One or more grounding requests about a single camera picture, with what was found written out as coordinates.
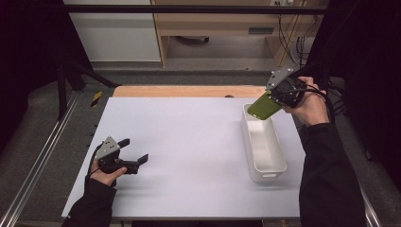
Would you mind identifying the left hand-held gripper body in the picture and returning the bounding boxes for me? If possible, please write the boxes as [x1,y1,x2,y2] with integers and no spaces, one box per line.
[95,135,140,175]

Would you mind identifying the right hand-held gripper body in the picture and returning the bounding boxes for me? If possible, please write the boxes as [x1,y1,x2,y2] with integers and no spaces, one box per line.
[266,67,307,109]

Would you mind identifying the green phone case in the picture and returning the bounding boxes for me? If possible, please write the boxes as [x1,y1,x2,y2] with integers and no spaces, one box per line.
[246,91,283,121]

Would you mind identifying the white plastic bin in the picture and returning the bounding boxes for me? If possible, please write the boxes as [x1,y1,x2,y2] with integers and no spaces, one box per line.
[240,103,288,183]

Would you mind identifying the person's left hand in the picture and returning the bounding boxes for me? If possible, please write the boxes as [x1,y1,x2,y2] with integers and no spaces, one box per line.
[89,166,129,187]

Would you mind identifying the person's right hand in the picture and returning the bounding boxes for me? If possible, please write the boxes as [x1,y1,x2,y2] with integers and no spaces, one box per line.
[282,76,331,128]

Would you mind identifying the white table sheet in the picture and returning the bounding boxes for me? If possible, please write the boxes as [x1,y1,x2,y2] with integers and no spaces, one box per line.
[61,96,306,219]

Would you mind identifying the yellow black striped tape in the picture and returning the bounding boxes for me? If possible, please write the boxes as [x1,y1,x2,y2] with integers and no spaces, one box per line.
[90,91,104,109]

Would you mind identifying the black metal stand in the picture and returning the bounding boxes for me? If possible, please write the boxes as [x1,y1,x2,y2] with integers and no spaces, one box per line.
[56,59,123,121]

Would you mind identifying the black curtain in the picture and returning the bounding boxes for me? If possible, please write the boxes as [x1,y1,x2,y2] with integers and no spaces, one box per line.
[310,0,401,183]
[0,0,93,152]

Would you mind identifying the beige wooden desk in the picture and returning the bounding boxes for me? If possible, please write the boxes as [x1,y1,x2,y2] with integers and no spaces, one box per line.
[150,0,329,68]

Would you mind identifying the white cabinet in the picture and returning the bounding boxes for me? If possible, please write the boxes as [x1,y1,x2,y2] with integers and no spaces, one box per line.
[62,0,162,62]

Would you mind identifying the black horizontal bar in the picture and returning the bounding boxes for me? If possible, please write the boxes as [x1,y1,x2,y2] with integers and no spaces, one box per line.
[62,4,329,15]

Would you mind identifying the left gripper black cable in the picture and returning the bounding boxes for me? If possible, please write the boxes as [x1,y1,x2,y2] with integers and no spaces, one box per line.
[84,143,106,184]

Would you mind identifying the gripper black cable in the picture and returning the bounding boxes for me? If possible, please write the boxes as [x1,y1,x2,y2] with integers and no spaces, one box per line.
[84,143,106,184]
[294,83,337,125]

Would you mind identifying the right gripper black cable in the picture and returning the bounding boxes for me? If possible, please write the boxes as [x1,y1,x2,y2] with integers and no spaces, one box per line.
[294,83,337,125]

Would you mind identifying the bundle of black cables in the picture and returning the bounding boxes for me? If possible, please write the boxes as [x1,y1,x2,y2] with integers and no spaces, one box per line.
[276,13,318,68]

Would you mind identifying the aluminium frame rail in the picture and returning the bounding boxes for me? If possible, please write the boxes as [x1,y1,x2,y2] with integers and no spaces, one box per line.
[0,90,81,227]
[358,184,383,227]

